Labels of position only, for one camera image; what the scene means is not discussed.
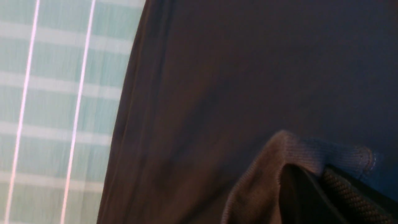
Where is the dark gray long-sleeved shirt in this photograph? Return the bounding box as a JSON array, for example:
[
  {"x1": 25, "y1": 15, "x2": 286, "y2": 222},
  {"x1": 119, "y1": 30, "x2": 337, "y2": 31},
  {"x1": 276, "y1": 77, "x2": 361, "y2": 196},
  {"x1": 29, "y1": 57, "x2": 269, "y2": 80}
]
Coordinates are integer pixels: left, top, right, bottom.
[{"x1": 97, "y1": 0, "x2": 398, "y2": 224}]

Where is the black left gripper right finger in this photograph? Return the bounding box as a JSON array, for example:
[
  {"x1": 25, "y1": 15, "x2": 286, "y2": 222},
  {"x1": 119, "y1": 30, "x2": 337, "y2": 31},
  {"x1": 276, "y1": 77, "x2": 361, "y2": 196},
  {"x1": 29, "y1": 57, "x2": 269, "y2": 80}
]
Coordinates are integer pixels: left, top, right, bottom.
[{"x1": 321, "y1": 167, "x2": 398, "y2": 224}]

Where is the green checkered tablecloth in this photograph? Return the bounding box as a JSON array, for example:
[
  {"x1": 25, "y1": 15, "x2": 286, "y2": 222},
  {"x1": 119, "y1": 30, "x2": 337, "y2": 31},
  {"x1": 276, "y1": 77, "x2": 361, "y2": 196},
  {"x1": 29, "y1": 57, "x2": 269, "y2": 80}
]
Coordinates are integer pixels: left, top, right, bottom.
[{"x1": 0, "y1": 0, "x2": 145, "y2": 224}]

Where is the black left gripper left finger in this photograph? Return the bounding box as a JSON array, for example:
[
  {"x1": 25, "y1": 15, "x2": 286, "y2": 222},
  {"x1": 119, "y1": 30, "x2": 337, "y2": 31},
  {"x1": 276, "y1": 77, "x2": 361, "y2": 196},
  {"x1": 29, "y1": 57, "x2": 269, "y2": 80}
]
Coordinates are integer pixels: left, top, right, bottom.
[{"x1": 279, "y1": 165, "x2": 342, "y2": 224}]

